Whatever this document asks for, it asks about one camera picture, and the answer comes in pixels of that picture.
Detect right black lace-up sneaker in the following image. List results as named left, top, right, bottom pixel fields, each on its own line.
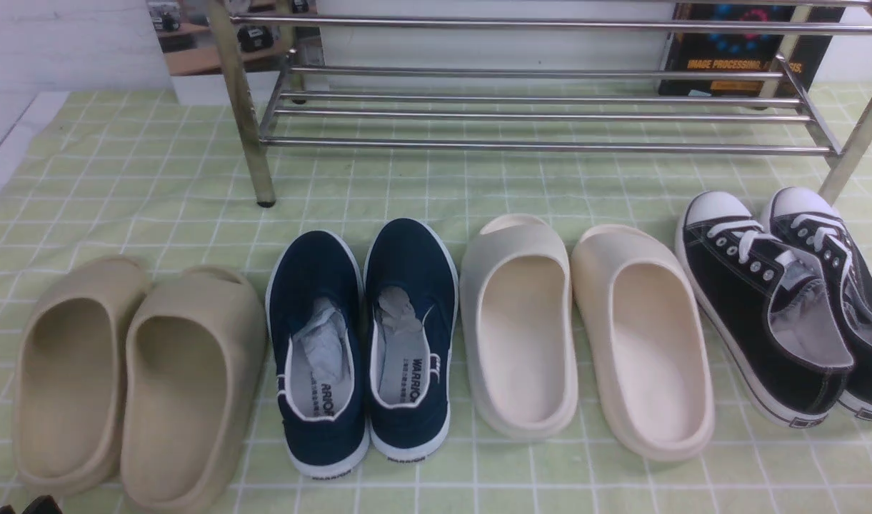
left=760, top=186, right=872, bottom=422

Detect left cream foam slipper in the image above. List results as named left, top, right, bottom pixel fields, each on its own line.
left=459, top=213, right=578, bottom=441

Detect metal shoe rack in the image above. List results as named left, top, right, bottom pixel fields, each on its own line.
left=205, top=1, right=872, bottom=208

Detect right cream foam slipper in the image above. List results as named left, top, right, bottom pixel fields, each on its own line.
left=570, top=224, right=714, bottom=462

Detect right tan foam slipper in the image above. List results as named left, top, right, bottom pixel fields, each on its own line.
left=120, top=266, right=266, bottom=513

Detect black image processing book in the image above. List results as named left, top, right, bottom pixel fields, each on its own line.
left=657, top=3, right=833, bottom=97

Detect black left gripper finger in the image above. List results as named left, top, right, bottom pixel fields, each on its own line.
left=21, top=495, right=63, bottom=514

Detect left black lace-up sneaker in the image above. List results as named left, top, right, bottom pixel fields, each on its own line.
left=675, top=190, right=854, bottom=429

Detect tan foam slipper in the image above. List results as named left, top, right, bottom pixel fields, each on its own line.
left=11, top=255, right=151, bottom=495
left=120, top=266, right=266, bottom=513

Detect black lace-up sneaker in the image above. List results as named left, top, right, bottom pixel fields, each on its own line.
left=675, top=190, right=854, bottom=429
left=760, top=186, right=872, bottom=422

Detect navy canvas sneaker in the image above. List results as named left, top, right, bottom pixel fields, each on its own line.
left=265, top=230, right=371, bottom=480
left=363, top=218, right=458, bottom=463

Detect left tan foam slipper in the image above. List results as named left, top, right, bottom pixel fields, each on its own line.
left=11, top=255, right=151, bottom=495

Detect cream foam slipper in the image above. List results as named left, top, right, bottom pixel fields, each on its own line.
left=570, top=224, right=714, bottom=462
left=459, top=213, right=578, bottom=441

